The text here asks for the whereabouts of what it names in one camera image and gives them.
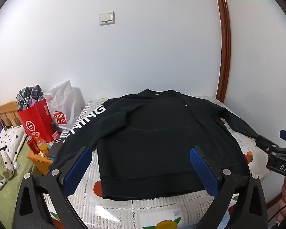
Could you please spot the black sweatshirt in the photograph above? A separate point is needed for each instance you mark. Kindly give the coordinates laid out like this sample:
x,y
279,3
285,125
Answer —
x,y
157,136

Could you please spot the grey plaid cloth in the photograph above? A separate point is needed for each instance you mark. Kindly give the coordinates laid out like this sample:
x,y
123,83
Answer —
x,y
26,95

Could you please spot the red drink can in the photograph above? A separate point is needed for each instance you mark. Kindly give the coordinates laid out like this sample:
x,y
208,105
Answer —
x,y
33,146

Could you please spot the brown wooden door frame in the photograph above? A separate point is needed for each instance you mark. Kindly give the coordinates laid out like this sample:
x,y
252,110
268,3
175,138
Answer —
x,y
225,40

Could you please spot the black phone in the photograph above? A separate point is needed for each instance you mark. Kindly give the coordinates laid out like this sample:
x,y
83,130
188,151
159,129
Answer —
x,y
56,149

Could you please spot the green blanket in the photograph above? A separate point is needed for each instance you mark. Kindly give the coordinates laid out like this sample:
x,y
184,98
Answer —
x,y
12,195

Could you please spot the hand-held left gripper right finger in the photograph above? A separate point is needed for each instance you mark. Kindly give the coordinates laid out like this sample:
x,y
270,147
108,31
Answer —
x,y
203,170

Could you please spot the red paper bag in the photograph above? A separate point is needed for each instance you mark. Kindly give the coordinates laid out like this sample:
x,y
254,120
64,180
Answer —
x,y
35,120

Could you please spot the orange drink bottle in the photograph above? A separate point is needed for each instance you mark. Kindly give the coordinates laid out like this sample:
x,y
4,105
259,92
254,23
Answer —
x,y
43,147

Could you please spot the light wooden nightstand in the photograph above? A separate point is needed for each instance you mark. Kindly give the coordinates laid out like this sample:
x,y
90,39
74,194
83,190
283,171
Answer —
x,y
41,165

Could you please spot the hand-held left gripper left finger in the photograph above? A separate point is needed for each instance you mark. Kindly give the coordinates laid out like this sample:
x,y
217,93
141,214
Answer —
x,y
77,168

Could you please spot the white plastic bag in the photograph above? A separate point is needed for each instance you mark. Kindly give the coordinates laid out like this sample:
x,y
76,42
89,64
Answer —
x,y
69,100

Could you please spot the white wall light switch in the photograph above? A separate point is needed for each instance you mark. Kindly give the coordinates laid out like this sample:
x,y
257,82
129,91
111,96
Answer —
x,y
107,18

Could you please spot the white floral pillow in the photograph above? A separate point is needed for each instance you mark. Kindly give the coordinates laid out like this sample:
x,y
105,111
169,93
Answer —
x,y
9,138

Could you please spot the brown wooden table edge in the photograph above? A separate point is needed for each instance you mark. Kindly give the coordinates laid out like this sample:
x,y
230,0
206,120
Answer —
x,y
275,200

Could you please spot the light wooden headboard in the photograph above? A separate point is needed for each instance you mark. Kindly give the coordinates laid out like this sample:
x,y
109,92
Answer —
x,y
10,114

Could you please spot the fruit printed table cover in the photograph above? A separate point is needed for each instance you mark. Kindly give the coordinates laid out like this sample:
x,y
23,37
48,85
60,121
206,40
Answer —
x,y
157,211

